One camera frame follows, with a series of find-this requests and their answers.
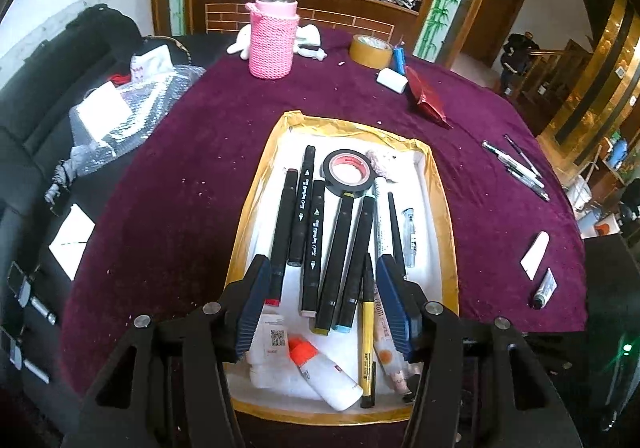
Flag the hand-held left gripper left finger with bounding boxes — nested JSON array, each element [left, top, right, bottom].
[[60, 254, 273, 448]]

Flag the gold-rimmed white tray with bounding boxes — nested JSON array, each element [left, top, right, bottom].
[[222, 110, 460, 425]]

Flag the clear blue short pen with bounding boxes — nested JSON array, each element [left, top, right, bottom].
[[401, 208, 419, 269]]

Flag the white paper slip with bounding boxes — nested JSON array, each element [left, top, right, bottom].
[[520, 232, 551, 279]]

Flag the yellow black pen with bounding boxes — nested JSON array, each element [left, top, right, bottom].
[[359, 253, 378, 410]]

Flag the black sofa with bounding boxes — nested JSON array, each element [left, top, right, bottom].
[[0, 4, 211, 429]]

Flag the white glove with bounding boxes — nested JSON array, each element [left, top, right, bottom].
[[226, 24, 254, 61], [295, 24, 329, 62]]

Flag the white bag red print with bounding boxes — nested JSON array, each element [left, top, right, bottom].
[[130, 48, 176, 86]]

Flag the black marker dark cap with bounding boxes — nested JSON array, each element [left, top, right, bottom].
[[287, 145, 317, 269]]

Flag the small grey tube black cap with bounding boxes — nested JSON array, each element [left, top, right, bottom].
[[531, 268, 558, 311]]

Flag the black marker red cap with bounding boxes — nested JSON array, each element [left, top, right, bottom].
[[265, 168, 300, 307]]

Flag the white paper sheet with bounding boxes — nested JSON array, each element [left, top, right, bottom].
[[80, 82, 133, 139]]

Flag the wooden counter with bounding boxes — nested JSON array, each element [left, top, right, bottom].
[[187, 0, 421, 41]]

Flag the white paper card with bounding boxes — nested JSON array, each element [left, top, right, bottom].
[[49, 203, 96, 281]]

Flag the blue water jug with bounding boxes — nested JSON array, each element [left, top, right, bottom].
[[607, 138, 630, 166]]

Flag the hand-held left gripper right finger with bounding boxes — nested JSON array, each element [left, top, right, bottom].
[[375, 255, 583, 448]]

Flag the white glue bottle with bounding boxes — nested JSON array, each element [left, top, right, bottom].
[[287, 334, 365, 413]]

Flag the wooden door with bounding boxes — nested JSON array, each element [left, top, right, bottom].
[[460, 0, 526, 73]]

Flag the slim black pen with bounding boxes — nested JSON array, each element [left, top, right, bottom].
[[386, 192, 407, 279]]

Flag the silver clear pen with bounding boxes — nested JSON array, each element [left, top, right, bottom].
[[506, 167, 551, 202]]

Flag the black marker yellow-green cap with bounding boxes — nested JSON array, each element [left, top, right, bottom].
[[309, 193, 356, 335]]

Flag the white eraser block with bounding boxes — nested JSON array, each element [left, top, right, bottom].
[[376, 68, 410, 93]]

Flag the thick white pen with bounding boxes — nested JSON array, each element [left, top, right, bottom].
[[372, 176, 393, 289]]

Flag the black tape roll red core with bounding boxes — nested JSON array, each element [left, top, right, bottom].
[[321, 149, 373, 199]]

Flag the teal-tipped clear pen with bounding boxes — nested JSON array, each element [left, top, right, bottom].
[[481, 142, 546, 189]]

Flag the pink crochet-sleeved bottle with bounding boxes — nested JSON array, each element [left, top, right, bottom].
[[244, 0, 301, 79]]

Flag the red foil packet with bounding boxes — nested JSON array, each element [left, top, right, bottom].
[[405, 66, 453, 129]]

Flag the white bucket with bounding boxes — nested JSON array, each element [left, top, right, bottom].
[[570, 175, 593, 211]]

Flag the bubble wrap sheet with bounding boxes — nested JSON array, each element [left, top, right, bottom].
[[70, 65, 206, 163]]

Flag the gold mirrored partition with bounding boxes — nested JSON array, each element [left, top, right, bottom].
[[537, 0, 640, 163]]

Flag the brown packing tape roll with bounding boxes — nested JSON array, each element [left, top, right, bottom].
[[349, 34, 393, 69]]

